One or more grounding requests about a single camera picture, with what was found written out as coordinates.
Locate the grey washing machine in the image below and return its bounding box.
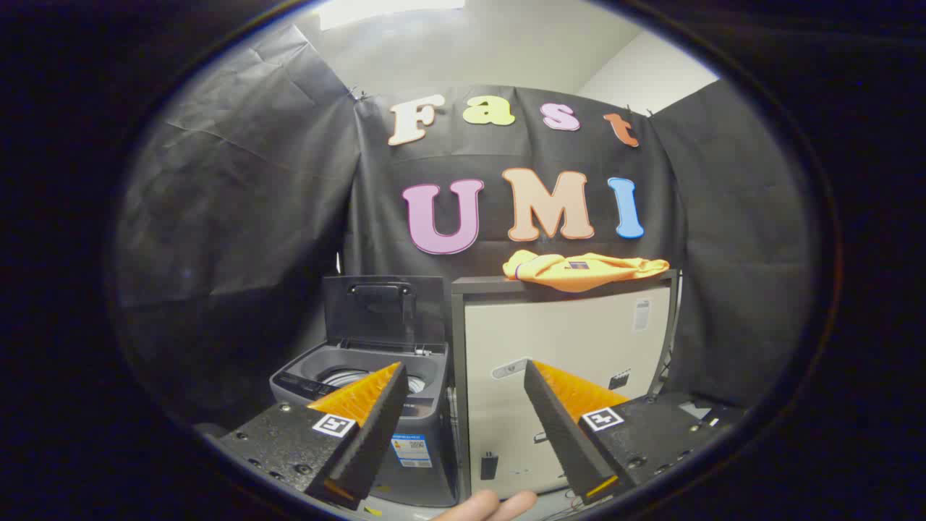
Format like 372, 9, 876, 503
269, 340, 460, 507

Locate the black backdrop cloth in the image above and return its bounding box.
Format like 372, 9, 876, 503
112, 25, 815, 435

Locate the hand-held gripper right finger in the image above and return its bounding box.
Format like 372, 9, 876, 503
522, 360, 746, 506

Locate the white cabinet with grey frame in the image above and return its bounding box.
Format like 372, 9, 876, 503
450, 269, 681, 500

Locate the orange garment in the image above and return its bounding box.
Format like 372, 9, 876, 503
503, 250, 671, 293

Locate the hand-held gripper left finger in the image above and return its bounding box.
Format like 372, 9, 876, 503
217, 362, 409, 511

